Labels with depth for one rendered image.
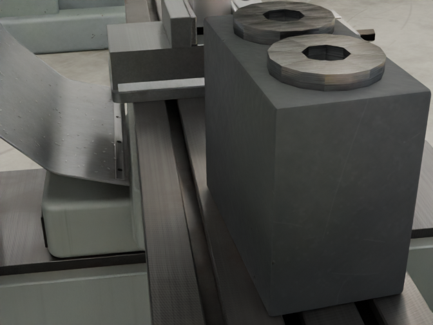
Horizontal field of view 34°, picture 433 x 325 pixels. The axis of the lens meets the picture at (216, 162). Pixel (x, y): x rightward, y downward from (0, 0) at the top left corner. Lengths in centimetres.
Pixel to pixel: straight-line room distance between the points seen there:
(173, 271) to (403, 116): 25
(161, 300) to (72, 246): 40
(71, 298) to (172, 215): 36
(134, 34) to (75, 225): 28
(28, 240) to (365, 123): 66
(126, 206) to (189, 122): 15
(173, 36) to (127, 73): 8
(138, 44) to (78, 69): 276
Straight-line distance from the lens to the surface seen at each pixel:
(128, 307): 105
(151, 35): 102
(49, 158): 94
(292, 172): 52
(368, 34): 109
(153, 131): 89
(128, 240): 100
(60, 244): 100
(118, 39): 101
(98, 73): 367
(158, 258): 66
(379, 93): 53
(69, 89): 117
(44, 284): 103
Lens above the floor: 132
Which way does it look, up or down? 29 degrees down
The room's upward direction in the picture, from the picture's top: 1 degrees counter-clockwise
